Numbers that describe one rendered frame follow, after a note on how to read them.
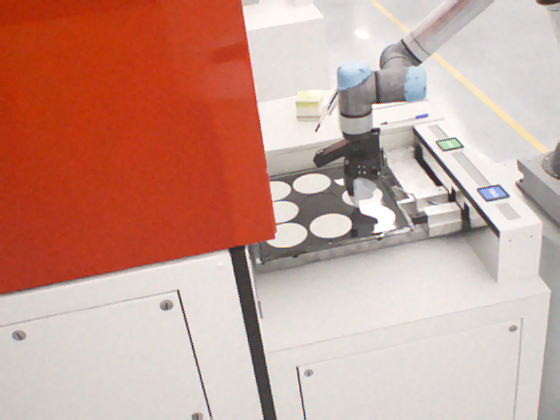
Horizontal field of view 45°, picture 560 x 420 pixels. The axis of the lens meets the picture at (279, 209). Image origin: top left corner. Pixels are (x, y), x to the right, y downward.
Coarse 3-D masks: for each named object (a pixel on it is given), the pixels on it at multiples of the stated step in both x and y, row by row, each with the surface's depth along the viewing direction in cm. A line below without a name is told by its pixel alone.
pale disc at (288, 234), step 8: (280, 224) 166; (288, 224) 165; (296, 224) 165; (280, 232) 163; (288, 232) 163; (296, 232) 162; (304, 232) 162; (272, 240) 161; (280, 240) 160; (288, 240) 160; (296, 240) 159
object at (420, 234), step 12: (420, 228) 166; (372, 240) 164; (384, 240) 165; (396, 240) 165; (408, 240) 166; (420, 240) 166; (312, 252) 163; (324, 252) 164; (336, 252) 164; (348, 252) 165; (360, 252) 165; (264, 264) 162; (276, 264) 163; (288, 264) 164; (300, 264) 164
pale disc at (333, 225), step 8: (328, 216) 166; (336, 216) 166; (344, 216) 165; (312, 224) 164; (320, 224) 164; (328, 224) 163; (336, 224) 163; (344, 224) 162; (312, 232) 161; (320, 232) 161; (328, 232) 160; (336, 232) 160; (344, 232) 159
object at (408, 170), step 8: (384, 160) 191; (408, 160) 189; (416, 160) 188; (392, 168) 186; (400, 168) 186; (408, 168) 185; (416, 168) 184; (392, 176) 186; (400, 176) 182; (408, 176) 181; (416, 176) 181; (424, 176) 180; (400, 184) 179; (408, 184) 178; (416, 184) 177; (424, 184) 177; (432, 184) 176; (400, 192) 180; (416, 208) 168; (424, 224) 164; (432, 224) 161; (440, 224) 161; (448, 224) 161; (456, 224) 161; (432, 232) 161; (440, 232) 162; (448, 232) 162
